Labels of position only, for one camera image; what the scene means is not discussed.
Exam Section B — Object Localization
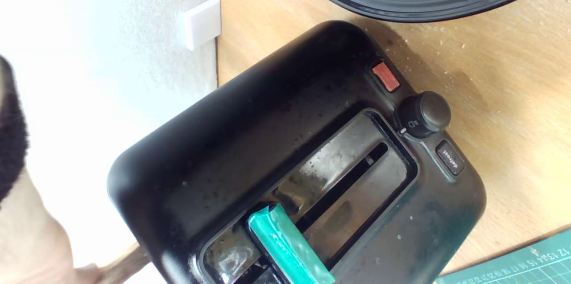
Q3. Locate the person's hand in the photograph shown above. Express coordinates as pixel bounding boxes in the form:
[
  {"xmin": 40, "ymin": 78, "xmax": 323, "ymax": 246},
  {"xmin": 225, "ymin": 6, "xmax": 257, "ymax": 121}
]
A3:
[{"xmin": 0, "ymin": 172, "xmax": 101, "ymax": 284}]

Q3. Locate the green-taped toaster lever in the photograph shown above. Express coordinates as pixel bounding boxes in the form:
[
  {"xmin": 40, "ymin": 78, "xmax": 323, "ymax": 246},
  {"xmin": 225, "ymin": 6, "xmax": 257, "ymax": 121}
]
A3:
[{"xmin": 248, "ymin": 203, "xmax": 336, "ymax": 284}]

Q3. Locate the black two-slot toaster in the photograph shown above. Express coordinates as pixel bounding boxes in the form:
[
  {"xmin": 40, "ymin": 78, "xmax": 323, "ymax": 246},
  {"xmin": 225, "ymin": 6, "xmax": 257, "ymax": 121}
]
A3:
[{"xmin": 106, "ymin": 20, "xmax": 488, "ymax": 284}]

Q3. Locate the green cutting mat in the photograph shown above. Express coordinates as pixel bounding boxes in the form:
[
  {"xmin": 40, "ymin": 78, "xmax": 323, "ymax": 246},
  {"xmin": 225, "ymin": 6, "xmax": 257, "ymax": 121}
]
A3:
[{"xmin": 435, "ymin": 229, "xmax": 571, "ymax": 284}]

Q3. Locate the white wall clip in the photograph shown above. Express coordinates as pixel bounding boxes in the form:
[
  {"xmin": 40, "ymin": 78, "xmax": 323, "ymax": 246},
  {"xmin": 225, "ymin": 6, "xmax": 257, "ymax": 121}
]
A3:
[{"xmin": 183, "ymin": 0, "xmax": 222, "ymax": 51}]

